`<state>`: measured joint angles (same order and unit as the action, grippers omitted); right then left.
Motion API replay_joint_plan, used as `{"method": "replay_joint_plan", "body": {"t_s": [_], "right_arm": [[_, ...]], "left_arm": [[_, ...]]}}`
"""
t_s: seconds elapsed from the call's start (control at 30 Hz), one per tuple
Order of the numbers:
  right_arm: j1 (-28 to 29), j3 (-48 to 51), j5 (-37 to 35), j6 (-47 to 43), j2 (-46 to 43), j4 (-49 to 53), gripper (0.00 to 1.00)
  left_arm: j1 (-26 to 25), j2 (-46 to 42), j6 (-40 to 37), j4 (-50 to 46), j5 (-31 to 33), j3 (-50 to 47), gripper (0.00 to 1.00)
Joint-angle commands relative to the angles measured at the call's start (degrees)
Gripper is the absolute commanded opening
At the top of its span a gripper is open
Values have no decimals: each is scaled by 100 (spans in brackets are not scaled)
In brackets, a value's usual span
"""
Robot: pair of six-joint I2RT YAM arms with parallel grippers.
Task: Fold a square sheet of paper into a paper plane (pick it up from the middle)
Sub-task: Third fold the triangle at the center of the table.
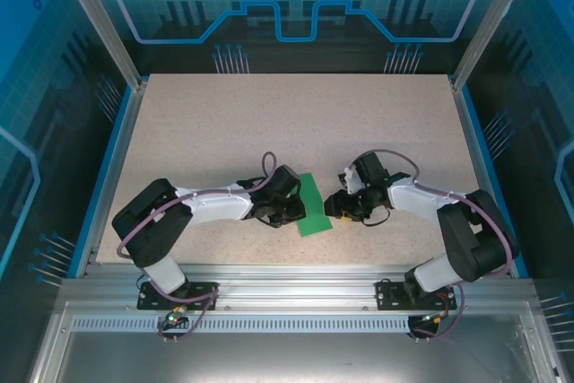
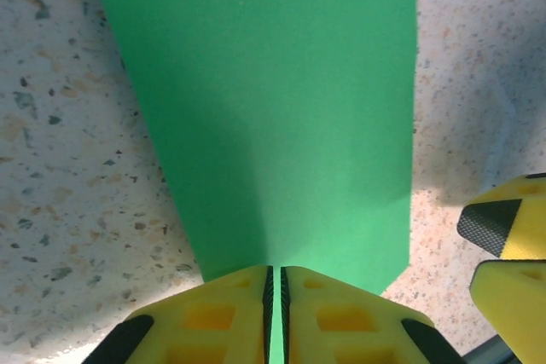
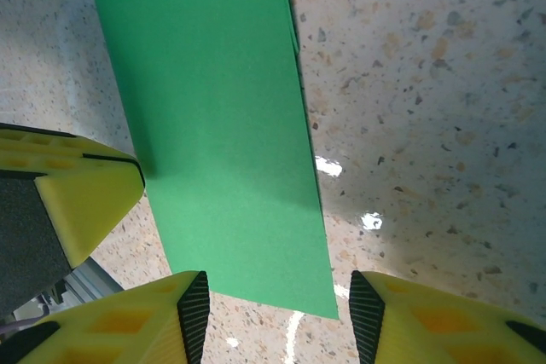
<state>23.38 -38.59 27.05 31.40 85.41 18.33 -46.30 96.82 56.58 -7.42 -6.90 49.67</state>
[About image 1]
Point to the green cloth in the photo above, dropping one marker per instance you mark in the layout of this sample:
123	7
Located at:
314	217

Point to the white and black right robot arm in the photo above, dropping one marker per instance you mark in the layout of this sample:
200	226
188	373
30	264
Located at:
412	203

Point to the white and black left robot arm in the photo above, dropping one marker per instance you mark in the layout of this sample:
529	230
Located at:
215	208

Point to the blue side strip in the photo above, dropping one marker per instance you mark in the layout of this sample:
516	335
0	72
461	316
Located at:
492	176
104	176

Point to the small LED connector board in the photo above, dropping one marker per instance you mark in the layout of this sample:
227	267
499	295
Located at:
432	318
172	319

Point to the steel bottom panel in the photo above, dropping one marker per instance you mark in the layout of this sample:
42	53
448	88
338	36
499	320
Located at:
291	356

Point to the long aluminium mounting rail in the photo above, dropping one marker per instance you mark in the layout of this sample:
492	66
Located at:
291	284

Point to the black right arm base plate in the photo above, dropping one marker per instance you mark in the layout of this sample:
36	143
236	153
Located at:
388	295

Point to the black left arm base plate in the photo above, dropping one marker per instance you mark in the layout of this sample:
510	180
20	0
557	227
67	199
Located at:
204	289

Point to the aluminium side rail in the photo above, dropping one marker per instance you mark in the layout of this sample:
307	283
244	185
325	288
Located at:
117	176
478	167

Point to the aluminium frame post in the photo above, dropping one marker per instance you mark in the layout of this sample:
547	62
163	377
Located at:
489	20
96	20

